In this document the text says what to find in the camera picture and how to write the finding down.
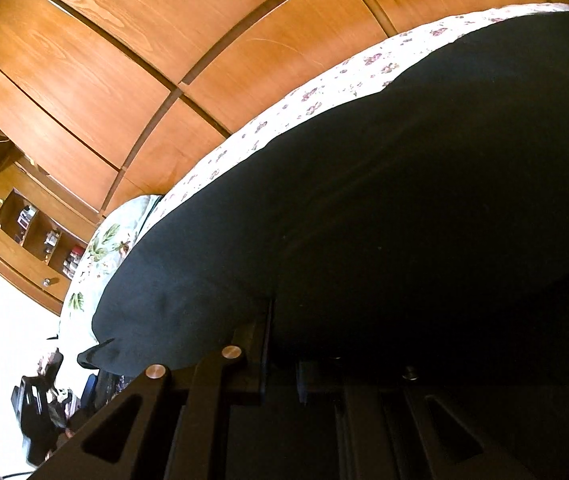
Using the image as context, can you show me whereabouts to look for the floral bedsheet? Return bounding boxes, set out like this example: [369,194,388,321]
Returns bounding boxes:
[149,2,569,233]

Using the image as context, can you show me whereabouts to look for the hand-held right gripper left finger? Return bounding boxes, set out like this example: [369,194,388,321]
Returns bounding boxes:
[32,295,278,480]

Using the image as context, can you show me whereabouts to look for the leaf print pillow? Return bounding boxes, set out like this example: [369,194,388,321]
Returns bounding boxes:
[59,194,165,321]

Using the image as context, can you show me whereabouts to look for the wooden wardrobe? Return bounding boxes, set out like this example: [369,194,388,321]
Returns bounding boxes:
[0,0,569,221]

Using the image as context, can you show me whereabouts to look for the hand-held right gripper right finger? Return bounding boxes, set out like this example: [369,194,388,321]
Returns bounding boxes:
[294,355,540,480]

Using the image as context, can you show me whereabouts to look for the black pants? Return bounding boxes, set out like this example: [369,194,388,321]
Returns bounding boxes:
[77,7,569,381]

